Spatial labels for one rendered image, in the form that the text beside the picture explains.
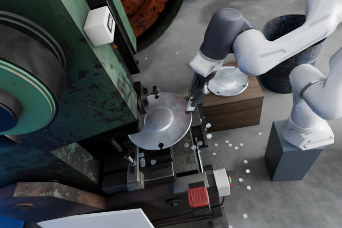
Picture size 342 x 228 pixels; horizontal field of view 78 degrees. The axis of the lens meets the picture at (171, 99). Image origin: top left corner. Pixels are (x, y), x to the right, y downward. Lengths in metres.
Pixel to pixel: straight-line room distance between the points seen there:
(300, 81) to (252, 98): 0.57
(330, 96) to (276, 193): 0.85
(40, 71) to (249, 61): 0.47
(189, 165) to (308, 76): 0.58
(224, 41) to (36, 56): 0.46
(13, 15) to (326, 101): 0.89
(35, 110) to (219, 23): 0.47
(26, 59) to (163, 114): 0.66
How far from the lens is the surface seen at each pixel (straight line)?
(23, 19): 0.42
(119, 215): 1.05
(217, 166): 1.44
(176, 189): 0.91
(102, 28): 0.41
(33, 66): 0.35
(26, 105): 0.38
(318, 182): 1.67
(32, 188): 0.92
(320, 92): 0.92
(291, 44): 0.63
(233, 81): 1.55
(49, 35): 0.42
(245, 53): 0.60
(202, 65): 0.65
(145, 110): 0.78
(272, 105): 1.90
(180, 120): 0.88
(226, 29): 0.62
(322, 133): 1.19
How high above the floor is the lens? 1.50
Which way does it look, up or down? 49 degrees down
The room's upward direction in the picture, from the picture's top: 20 degrees counter-clockwise
